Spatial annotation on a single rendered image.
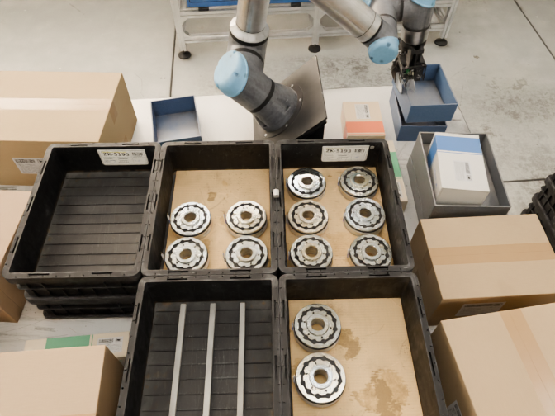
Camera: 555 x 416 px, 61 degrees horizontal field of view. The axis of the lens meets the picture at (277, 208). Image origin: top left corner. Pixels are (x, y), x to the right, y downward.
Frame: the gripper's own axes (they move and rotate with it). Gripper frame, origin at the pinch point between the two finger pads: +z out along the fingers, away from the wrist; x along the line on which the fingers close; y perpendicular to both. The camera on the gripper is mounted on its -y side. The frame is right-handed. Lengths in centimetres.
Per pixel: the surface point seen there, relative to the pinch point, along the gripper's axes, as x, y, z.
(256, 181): -48, 34, -3
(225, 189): -56, 37, -3
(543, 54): 129, -126, 96
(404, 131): -0.3, 9.5, 9.8
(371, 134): -11.9, 12.9, 5.8
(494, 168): 18.6, 34.2, 2.5
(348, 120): -18.3, 6.2, 5.3
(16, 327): -111, 68, 5
